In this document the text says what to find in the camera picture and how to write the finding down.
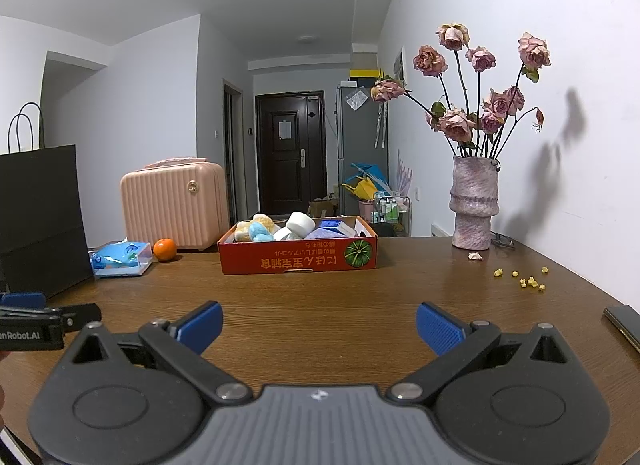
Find bunch of dried roses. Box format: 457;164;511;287
370;22;553;161

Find black paper bag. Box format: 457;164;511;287
0;102;96;291

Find orange cardboard box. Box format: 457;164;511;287
217;216;377;276

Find yellow plush toy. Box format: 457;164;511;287
234;214;276;242

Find side room door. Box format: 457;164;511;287
223;79;246;226

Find blue and white box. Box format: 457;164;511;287
319;218;357;237

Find blue tissue pack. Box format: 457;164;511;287
89;241;152;278

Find grey refrigerator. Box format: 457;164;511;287
335;82;390;218

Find pink ribbed suitcase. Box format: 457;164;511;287
119;158;231;252

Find purple feather decoration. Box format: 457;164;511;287
396;150;413;196

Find dark brown door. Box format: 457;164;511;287
255;91;326;216

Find scattered yellow crumbs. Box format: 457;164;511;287
492;266;550;292

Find black smartphone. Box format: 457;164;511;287
602;304;640;342

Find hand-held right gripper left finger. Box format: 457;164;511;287
57;301;252;407

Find orange fruit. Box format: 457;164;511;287
152;238;177;262

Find metal cart with bottles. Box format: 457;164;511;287
372;194;412;236

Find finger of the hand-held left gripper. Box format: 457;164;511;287
0;291;47;310
0;303;102;335

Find pink textured vase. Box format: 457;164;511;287
448;155;501;251

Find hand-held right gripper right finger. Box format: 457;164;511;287
386;301;583;406

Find yellow bag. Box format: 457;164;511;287
342;180;377;201

